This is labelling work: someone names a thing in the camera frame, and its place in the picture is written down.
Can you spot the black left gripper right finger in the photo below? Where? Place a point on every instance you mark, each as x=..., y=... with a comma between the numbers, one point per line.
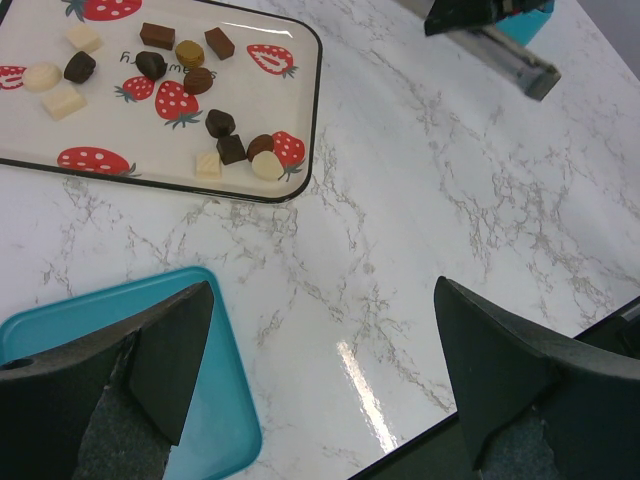
x=534, y=403

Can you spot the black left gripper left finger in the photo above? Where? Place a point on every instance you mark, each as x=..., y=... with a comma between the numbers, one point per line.
x=110, y=404

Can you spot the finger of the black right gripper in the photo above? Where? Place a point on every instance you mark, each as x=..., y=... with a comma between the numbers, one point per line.
x=454, y=15

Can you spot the metal serving tongs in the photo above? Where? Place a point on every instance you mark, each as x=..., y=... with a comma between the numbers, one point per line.
x=532, y=75

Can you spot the white round chocolate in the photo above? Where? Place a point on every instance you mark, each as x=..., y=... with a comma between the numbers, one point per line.
x=266, y=165

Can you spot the dark square chocolate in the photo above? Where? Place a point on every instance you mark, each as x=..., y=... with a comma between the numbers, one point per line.
x=231, y=149

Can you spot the teal chocolate box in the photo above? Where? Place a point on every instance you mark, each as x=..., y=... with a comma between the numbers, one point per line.
x=522, y=28

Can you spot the brown rectangular chocolate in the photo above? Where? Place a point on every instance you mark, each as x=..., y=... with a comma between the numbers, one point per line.
x=220, y=43

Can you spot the dark heart chocolate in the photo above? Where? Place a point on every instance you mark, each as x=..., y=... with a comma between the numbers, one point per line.
x=219, y=124

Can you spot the brown ribbed oval chocolate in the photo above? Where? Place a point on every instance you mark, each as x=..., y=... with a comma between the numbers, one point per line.
x=197, y=81

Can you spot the caramel round chocolate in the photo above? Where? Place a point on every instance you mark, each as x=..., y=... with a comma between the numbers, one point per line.
x=189, y=54

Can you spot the white square chocolate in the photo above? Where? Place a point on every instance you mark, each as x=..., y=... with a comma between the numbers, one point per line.
x=208, y=166

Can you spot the brown bar chocolate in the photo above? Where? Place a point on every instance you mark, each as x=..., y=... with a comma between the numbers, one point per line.
x=157, y=36

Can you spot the dark teardrop chocolate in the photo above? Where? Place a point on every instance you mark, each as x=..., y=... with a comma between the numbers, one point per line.
x=151, y=64

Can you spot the white rectangular chocolate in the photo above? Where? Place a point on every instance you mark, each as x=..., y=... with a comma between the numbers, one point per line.
x=63, y=102

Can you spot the white shell chocolate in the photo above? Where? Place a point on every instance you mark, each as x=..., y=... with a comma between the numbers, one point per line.
x=41, y=77

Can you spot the dark round chocolate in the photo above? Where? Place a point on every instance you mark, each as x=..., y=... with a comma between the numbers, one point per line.
x=80, y=68

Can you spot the white cube chocolate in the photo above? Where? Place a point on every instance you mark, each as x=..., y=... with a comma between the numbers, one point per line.
x=84, y=38

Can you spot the teal box lid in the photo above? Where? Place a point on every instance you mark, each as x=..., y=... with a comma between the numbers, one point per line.
x=222, y=434

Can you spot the strawberry print tray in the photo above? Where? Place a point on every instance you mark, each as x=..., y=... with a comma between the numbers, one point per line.
x=143, y=132

